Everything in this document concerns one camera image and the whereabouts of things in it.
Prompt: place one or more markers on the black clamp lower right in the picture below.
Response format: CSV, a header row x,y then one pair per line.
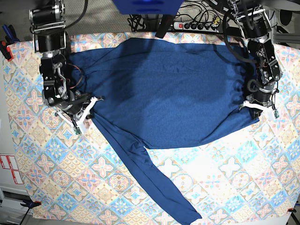
x,y
292,210

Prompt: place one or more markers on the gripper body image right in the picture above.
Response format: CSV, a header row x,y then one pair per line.
x,y
261,94

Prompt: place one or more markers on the patterned tile tablecloth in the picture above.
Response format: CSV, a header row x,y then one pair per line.
x,y
250,175

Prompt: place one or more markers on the blue long-sleeve T-shirt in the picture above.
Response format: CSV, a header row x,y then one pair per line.
x,y
160,95

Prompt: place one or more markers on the red black clamp left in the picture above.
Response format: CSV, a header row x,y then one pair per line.
x,y
5,50

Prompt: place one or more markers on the blue clamp upper left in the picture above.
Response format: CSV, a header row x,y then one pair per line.
x,y
11,36

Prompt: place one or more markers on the black clamp lower left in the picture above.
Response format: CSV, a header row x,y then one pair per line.
x,y
30,204

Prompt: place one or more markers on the red white label stickers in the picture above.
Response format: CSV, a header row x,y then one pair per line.
x,y
9,168

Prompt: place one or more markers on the white power strip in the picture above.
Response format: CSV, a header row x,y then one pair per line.
x,y
202,26

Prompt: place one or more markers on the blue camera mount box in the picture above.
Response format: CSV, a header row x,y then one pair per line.
x,y
167,7

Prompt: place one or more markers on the black center post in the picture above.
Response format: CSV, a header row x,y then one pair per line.
x,y
165,23

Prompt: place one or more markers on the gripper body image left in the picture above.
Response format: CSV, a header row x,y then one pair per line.
x,y
74,105

